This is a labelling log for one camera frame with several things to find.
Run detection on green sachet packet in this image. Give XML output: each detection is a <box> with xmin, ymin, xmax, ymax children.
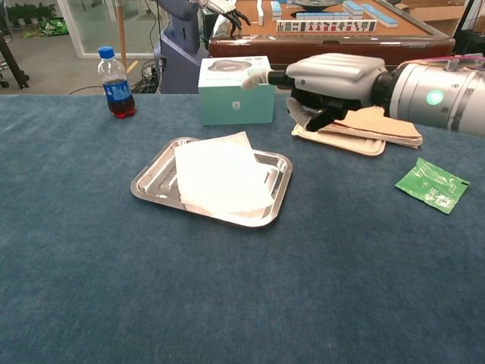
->
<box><xmin>394</xmin><ymin>157</ymin><xmax>471</xmax><ymax>215</ymax></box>

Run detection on black stand leg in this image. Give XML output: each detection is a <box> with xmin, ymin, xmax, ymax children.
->
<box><xmin>0</xmin><ymin>30</ymin><xmax>30</xmax><ymax>90</ymax></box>

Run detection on green potted plants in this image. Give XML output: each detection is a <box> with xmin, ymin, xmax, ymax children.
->
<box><xmin>6</xmin><ymin>2</ymin><xmax>58</xmax><ymax>27</ymax></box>

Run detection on white framed glass partition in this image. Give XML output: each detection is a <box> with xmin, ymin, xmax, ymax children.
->
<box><xmin>56</xmin><ymin>0</ymin><xmax>160</xmax><ymax>59</ymax></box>

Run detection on black tripod stand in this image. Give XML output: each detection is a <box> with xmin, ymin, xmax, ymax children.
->
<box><xmin>454</xmin><ymin>0</ymin><xmax>474</xmax><ymax>36</ymax></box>

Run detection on blue felt table cover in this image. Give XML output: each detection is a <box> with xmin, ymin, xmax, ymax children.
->
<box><xmin>0</xmin><ymin>93</ymin><xmax>485</xmax><ymax>364</ymax></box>

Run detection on wooden pole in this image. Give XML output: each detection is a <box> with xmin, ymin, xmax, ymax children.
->
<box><xmin>115</xmin><ymin>0</ymin><xmax>128</xmax><ymax>70</ymax></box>

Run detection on brown spiral notebook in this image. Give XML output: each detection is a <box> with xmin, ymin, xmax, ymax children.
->
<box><xmin>321</xmin><ymin>105</ymin><xmax>424</xmax><ymax>149</ymax></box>

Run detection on green bag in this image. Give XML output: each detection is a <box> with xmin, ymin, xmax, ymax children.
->
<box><xmin>37</xmin><ymin>17</ymin><xmax>70</xmax><ymax>37</ymax></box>

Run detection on cardboard box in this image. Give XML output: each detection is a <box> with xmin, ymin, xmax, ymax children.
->
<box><xmin>393</xmin><ymin>0</ymin><xmax>471</xmax><ymax>37</ymax></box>

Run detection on black cable bundle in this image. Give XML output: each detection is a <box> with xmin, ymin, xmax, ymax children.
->
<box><xmin>130</xmin><ymin>58</ymin><xmax>162</xmax><ymax>95</ymax></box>

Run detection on blue background robot body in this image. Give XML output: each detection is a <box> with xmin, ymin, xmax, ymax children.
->
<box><xmin>153</xmin><ymin>0</ymin><xmax>211</xmax><ymax>95</ymax></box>

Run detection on white paper sheet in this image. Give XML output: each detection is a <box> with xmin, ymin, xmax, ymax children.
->
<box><xmin>174</xmin><ymin>130</ymin><xmax>276</xmax><ymax>221</ymax></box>

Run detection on silver metal tray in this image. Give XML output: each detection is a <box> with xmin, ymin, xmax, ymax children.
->
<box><xmin>130</xmin><ymin>136</ymin><xmax>293</xmax><ymax>228</ymax></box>

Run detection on background robot black-fingered hand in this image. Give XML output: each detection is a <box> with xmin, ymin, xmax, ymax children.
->
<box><xmin>199</xmin><ymin>0</ymin><xmax>252</xmax><ymax>38</ymax></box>

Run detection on cola bottle blue cap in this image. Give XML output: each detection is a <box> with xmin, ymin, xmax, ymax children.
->
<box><xmin>97</xmin><ymin>45</ymin><xmax>136</xmax><ymax>120</ymax></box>

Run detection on teal white product box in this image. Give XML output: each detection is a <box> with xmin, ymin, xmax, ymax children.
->
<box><xmin>197</xmin><ymin>56</ymin><xmax>277</xmax><ymax>127</ymax></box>

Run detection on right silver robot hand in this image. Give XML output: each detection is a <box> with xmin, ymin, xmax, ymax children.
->
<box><xmin>241</xmin><ymin>52</ymin><xmax>387</xmax><ymax>133</ymax></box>

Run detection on dark mahjong dice dome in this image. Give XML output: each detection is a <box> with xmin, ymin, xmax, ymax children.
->
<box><xmin>291</xmin><ymin>0</ymin><xmax>342</xmax><ymax>11</ymax></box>

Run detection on dark red mahjong table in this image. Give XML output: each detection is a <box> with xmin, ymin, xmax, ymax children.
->
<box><xmin>208</xmin><ymin>0</ymin><xmax>456</xmax><ymax>94</ymax></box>

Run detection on face-up mahjong tile row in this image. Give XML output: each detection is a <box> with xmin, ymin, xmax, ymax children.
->
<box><xmin>275</xmin><ymin>19</ymin><xmax>378</xmax><ymax>34</ymax></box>

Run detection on beige container lid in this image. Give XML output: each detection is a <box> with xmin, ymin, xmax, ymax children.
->
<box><xmin>290</xmin><ymin>123</ymin><xmax>386</xmax><ymax>157</ymax></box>

